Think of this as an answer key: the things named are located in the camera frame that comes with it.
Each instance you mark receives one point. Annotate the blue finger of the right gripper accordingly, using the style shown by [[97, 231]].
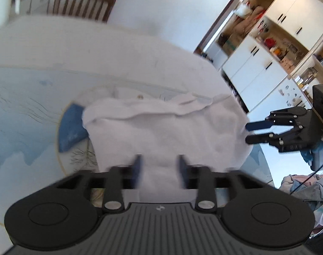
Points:
[[257, 139], [260, 125]]

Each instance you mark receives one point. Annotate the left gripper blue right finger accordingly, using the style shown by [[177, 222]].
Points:
[[189, 173]]

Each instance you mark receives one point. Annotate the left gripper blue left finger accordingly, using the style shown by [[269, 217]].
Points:
[[131, 173]]

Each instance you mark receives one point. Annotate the white sweatshirt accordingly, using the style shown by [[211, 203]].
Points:
[[210, 132]]

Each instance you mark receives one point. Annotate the pile of laundry under sweatshirt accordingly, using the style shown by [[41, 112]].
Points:
[[310, 192]]

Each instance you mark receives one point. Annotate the white sideboard cabinet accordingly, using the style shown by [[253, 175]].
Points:
[[260, 46]]

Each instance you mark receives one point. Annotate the blue patterned table mat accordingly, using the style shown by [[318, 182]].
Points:
[[32, 104]]

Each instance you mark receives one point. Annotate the brown wooden chair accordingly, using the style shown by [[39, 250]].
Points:
[[95, 10]]

